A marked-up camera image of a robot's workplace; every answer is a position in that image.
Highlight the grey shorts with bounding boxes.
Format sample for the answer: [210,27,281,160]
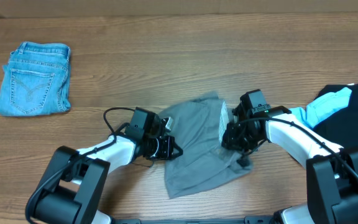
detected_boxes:
[158,91,254,198]

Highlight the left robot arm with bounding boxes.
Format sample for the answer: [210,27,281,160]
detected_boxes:
[25,107,183,224]

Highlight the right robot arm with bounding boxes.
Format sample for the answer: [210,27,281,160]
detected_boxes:
[222,89,358,224]

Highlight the light blue shirt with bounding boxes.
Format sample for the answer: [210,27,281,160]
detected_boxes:
[290,86,352,129]

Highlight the black garment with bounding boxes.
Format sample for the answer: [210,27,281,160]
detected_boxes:
[312,84,358,148]

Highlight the folded blue jeans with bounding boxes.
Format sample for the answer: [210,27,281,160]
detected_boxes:
[0,42,71,117]

